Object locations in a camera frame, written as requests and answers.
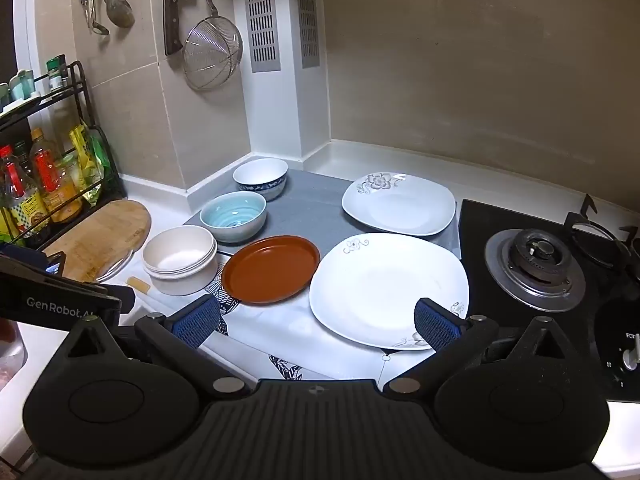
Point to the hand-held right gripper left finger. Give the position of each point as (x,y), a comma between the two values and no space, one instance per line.
(196,323)

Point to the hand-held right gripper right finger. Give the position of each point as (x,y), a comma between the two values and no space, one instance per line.
(436,326)

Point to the white bowl with blue pattern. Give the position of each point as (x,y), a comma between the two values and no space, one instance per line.
(260,175)

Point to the cream bowl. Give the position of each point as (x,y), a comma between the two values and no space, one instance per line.
(186,285)
(177,251)

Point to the clear plastic container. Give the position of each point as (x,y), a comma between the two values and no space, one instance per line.
(11,355)

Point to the large white square plate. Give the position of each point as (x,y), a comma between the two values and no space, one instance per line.
(385,285)

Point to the wooden cutting board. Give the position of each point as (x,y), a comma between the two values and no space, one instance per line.
(95,232)

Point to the white leaf-print cloth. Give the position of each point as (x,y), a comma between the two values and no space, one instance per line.
(280,330)

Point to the brown round plate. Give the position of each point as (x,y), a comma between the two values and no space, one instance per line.
(270,270)

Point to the red-capped sauce bottle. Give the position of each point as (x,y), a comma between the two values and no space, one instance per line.
(17,195)

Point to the metal stove burner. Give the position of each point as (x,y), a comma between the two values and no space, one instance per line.
(535,270)

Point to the black gas stove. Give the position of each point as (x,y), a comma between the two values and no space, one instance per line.
(480,220)

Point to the light blue bowl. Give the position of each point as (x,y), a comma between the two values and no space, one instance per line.
(233,214)

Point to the small white square plate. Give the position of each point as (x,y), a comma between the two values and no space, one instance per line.
(400,206)

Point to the oil bottle with red label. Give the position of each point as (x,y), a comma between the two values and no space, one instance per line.
(46,172)

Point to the yellow seasoning packet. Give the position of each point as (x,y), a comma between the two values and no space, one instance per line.
(80,155)

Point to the green seasoning packet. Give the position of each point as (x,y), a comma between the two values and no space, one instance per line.
(99,160)

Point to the grey fabric mat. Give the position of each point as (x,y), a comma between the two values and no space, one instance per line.
(310,210)

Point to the black pan support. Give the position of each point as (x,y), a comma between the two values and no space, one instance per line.
(600,240)

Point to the white stove knob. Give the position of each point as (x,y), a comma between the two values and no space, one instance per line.
(631,352)

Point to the green-capped spice bottle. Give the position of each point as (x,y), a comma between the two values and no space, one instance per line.
(56,72)

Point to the metal mesh strainer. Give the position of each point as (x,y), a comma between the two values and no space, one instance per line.
(212,52)

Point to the kitchen cleaver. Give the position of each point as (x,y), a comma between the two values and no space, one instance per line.
(174,10)

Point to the wide grey vent grille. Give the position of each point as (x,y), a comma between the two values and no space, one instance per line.
(261,15)

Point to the narrow grey vent grille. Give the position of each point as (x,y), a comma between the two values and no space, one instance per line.
(307,12)

